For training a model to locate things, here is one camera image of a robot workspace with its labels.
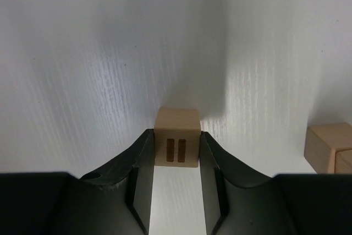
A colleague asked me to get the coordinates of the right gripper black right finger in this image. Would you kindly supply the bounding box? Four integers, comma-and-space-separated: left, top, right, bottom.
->
199, 132, 297, 234

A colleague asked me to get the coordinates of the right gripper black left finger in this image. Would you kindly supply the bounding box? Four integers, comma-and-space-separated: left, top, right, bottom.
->
81, 129, 155, 234

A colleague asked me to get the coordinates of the wooden cube with two slots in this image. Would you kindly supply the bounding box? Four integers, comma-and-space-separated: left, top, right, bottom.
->
153, 107, 201, 168

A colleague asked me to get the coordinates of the plain wooden cube centre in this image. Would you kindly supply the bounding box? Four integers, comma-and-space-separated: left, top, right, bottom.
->
304, 123, 351, 174

